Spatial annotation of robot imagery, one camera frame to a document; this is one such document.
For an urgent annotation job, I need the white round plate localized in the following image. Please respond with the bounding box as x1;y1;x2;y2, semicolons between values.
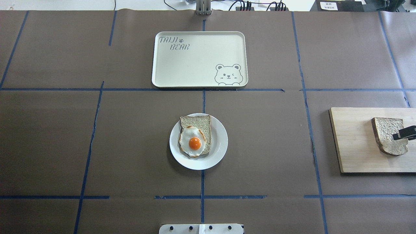
169;113;228;170

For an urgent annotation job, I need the wooden cutting board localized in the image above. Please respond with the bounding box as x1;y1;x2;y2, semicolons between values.
329;108;416;173

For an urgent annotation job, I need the black box white label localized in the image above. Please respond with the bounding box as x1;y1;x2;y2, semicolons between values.
310;0;364;12

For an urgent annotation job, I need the orange black usb hub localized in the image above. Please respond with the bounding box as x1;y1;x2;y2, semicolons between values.
229;0;289;11

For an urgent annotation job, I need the white pillar with base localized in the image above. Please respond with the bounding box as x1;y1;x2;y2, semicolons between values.
159;223;245;234

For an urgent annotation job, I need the fried egg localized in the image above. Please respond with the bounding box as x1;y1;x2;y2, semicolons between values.
178;126;207;158

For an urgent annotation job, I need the cream bear tray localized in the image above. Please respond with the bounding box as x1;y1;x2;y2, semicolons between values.
151;31;249;88

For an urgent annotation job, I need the aluminium frame post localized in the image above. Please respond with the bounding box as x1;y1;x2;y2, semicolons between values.
196;0;212;15

